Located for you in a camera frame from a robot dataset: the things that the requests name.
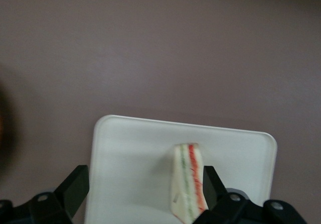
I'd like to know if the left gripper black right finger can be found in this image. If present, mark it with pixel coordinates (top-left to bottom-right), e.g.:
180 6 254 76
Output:
194 165 308 224

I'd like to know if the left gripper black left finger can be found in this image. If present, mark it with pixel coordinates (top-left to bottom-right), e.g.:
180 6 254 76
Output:
0 165 90 224

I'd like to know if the triangle sandwich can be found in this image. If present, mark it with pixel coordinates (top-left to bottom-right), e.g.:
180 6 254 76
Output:
170 142 209 224

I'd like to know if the cream plastic tray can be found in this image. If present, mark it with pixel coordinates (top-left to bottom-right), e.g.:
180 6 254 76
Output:
84 114 278 224

